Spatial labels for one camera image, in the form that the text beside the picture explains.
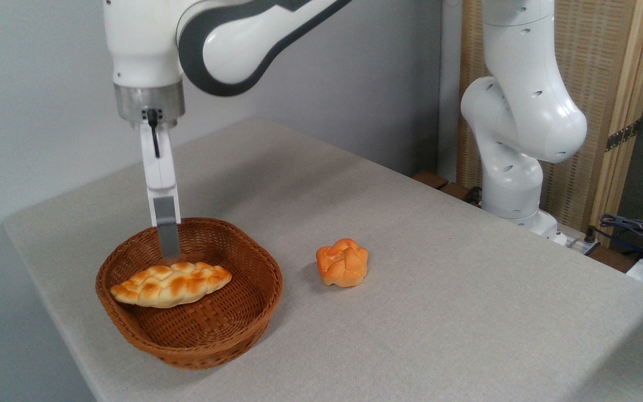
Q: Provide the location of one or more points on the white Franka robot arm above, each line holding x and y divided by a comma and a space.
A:
143, 44

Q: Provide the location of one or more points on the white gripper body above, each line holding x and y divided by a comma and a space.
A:
159, 173

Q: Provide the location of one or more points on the brass screen hinge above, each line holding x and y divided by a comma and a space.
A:
623, 135

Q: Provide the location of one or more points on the round orange bread roll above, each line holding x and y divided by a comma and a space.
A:
342, 262

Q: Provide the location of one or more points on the brown woven wicker basket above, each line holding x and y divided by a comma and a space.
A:
215, 329

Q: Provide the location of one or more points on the long braided bread loaf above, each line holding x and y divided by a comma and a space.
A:
171, 285

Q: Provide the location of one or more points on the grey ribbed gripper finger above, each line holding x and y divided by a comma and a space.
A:
168, 234

